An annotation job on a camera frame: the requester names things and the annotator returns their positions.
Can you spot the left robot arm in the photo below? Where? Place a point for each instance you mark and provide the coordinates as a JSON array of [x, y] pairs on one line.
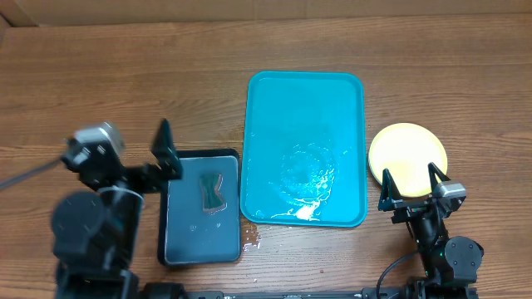
[[95, 230]]

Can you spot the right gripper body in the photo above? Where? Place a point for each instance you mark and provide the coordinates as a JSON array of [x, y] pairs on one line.
[[409, 210]]

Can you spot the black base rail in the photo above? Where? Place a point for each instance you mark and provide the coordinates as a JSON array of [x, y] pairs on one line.
[[291, 295]]

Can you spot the green scrubbing sponge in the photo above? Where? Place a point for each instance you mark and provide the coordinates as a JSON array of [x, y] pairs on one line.
[[210, 185]]

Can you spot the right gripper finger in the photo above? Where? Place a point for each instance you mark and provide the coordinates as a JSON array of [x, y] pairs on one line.
[[390, 198], [436, 176]]

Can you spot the black rectangular tray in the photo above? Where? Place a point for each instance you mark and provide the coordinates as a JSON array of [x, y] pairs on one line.
[[187, 234]]

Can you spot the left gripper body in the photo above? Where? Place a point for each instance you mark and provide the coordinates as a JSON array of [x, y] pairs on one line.
[[144, 177]]

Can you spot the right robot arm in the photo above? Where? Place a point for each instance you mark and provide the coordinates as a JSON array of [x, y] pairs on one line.
[[450, 264]]

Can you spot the teal plastic tray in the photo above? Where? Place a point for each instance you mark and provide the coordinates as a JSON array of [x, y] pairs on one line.
[[304, 151]]

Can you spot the yellow-green plate top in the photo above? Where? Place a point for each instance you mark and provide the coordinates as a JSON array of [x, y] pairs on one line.
[[406, 149]]

